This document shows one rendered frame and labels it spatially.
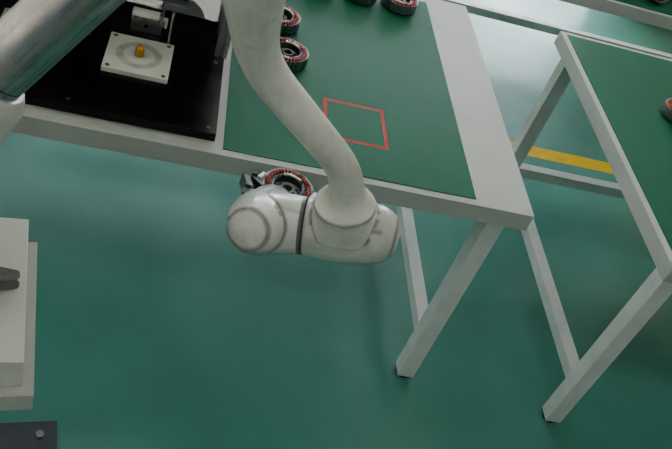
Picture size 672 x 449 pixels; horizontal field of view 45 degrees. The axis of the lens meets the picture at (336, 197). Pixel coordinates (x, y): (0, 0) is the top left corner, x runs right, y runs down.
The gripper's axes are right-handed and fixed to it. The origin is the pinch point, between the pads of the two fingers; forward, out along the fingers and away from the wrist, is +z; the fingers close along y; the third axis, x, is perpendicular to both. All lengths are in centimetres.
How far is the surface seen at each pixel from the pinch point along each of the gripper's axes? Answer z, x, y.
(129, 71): 13.2, 9.0, -44.1
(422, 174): 24.4, 10.8, 27.1
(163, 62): 20.5, 13.0, -39.4
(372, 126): 33.8, 16.1, 11.6
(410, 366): 60, -48, 48
